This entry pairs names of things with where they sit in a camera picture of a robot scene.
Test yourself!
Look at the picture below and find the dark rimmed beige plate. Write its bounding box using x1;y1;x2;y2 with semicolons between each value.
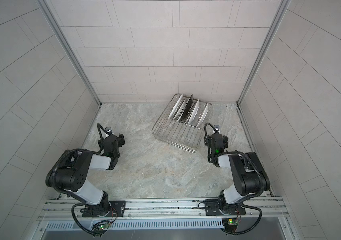
180;95;193;123

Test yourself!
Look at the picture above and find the blue striped white plate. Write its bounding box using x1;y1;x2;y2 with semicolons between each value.
173;99;188;122

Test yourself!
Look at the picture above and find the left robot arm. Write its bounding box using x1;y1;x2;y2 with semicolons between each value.
45;134;125;217

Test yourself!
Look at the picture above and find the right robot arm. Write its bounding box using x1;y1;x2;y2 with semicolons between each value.
205;133;270;215

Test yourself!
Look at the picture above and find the red rimmed text plate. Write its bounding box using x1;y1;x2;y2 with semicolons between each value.
196;102;209;128

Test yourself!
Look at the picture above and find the white red-pattern plate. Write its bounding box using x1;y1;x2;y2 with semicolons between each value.
186;100;200;125

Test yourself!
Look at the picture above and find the watermelon pattern plate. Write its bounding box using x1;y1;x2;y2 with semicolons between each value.
168;94;184;120

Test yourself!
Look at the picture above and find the left circuit board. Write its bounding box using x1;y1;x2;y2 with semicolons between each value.
92;221;111;232

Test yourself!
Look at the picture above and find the circuit board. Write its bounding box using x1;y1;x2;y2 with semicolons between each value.
92;221;111;232
222;219;239;233

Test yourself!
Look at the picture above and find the right circuit board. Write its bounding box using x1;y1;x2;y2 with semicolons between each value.
222;219;239;233

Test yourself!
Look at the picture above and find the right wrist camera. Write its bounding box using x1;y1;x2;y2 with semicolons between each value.
214;125;220;133

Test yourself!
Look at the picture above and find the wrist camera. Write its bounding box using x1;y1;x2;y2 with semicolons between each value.
214;125;220;133
103;127;113;136

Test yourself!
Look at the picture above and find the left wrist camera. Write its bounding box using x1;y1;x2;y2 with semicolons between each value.
103;127;113;136

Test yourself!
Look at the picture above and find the wire dish rack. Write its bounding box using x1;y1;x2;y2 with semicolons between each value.
151;94;213;153

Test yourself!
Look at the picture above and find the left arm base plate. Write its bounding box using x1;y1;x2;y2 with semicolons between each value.
80;201;126;218

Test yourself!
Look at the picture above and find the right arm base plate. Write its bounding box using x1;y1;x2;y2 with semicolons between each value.
199;199;246;216

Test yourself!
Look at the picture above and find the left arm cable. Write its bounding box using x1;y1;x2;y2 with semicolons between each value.
70;202;105;237

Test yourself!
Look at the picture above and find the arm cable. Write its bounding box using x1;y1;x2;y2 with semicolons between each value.
70;202;105;237
221;203;263;235

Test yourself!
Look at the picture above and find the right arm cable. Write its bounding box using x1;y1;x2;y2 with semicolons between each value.
221;203;263;235

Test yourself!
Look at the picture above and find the aluminium mounting rail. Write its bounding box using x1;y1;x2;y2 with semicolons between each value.
36;196;290;222

